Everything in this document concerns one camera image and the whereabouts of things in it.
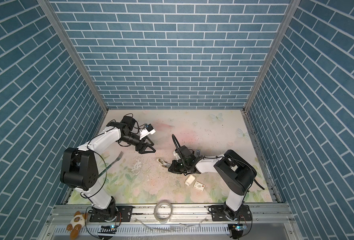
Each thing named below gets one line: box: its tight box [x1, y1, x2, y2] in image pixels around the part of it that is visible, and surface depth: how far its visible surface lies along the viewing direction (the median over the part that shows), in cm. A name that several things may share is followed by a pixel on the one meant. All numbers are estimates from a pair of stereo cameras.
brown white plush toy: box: [66, 211, 88, 240], surface depth 70 cm
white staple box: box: [193, 181, 206, 192], surface depth 84 cm
